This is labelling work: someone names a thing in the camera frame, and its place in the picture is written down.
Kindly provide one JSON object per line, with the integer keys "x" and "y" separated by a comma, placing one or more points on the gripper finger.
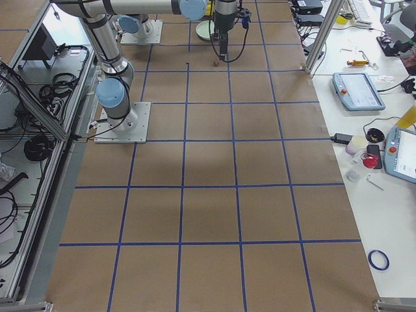
{"x": 222, "y": 49}
{"x": 225, "y": 48}

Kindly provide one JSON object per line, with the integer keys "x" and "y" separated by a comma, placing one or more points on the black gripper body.
{"x": 223, "y": 20}

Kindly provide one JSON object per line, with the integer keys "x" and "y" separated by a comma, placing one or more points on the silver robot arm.
{"x": 138, "y": 25}
{"x": 113, "y": 91}

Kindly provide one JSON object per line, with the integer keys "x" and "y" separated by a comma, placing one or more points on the light green plate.
{"x": 205, "y": 29}

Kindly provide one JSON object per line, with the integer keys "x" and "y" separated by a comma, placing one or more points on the blue teach pendant far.
{"x": 357, "y": 92}

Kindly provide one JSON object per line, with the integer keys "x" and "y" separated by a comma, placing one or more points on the blue teach pendant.
{"x": 399, "y": 158}
{"x": 357, "y": 92}

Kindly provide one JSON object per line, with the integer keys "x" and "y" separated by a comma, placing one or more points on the black power adapter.
{"x": 341, "y": 138}

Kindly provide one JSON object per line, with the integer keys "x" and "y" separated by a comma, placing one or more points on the blue teach pendant near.
{"x": 399, "y": 158}

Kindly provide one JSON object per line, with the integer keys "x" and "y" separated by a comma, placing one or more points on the blue tape roll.
{"x": 378, "y": 260}

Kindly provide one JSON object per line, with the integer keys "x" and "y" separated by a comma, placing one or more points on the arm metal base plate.
{"x": 153, "y": 38}
{"x": 133, "y": 129}

